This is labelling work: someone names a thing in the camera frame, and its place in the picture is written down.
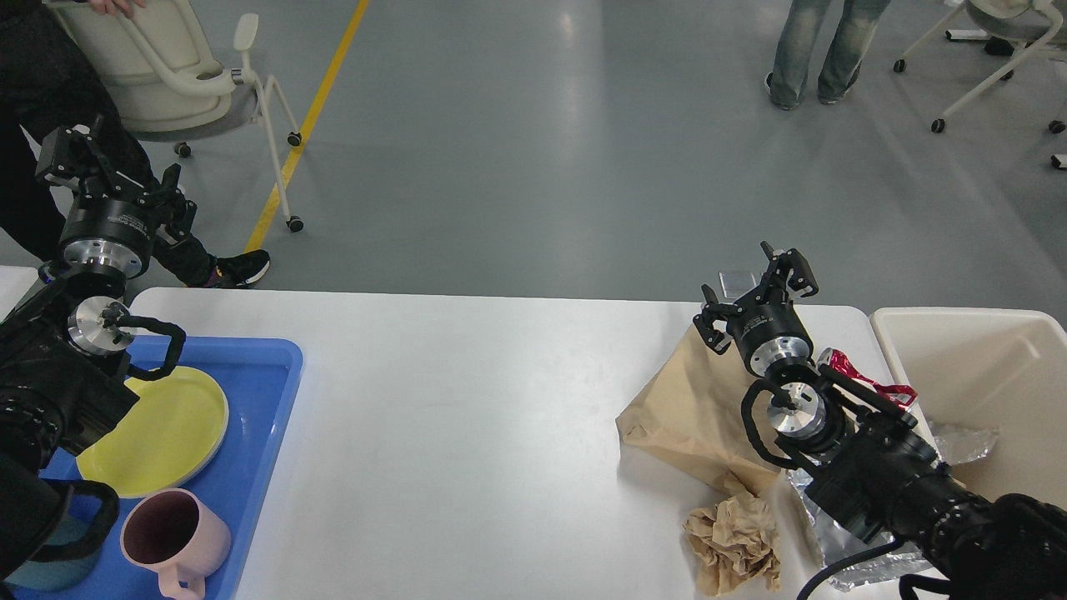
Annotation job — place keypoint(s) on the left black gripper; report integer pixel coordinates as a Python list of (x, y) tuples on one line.
[(99, 227)]

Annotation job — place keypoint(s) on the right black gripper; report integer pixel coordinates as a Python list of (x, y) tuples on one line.
[(769, 334)]

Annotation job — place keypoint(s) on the brown paper bag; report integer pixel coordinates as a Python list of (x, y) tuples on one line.
[(688, 415)]

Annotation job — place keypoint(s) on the yellow plate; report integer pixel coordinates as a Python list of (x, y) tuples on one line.
[(175, 433)]

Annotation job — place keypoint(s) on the pink mug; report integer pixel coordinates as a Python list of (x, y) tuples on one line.
[(179, 538)]

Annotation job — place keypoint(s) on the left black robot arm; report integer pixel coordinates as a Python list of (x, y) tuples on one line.
[(70, 348)]

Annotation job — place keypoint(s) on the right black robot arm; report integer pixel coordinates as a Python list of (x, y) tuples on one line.
[(870, 470)]

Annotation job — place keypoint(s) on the floor socket plate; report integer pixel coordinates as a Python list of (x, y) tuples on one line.
[(736, 284)]

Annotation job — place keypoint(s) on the white office chair left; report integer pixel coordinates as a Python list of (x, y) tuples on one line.
[(160, 71)]

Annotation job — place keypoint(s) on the person in black clothes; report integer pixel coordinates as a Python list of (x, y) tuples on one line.
[(47, 82)]

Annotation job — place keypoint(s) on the crushed red can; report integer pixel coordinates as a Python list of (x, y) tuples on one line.
[(867, 379)]

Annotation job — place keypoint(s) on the crumpled brown paper ball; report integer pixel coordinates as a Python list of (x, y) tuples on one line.
[(734, 542)]

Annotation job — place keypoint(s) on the crumpled foil in bin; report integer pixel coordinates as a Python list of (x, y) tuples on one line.
[(961, 445)]

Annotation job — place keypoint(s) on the beige waste bin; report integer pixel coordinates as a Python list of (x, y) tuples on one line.
[(1001, 371)]

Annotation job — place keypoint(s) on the aluminium foil tray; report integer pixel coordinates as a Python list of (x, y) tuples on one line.
[(830, 543)]

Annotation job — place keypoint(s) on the blue yellow cup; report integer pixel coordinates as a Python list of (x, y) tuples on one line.
[(56, 575)]

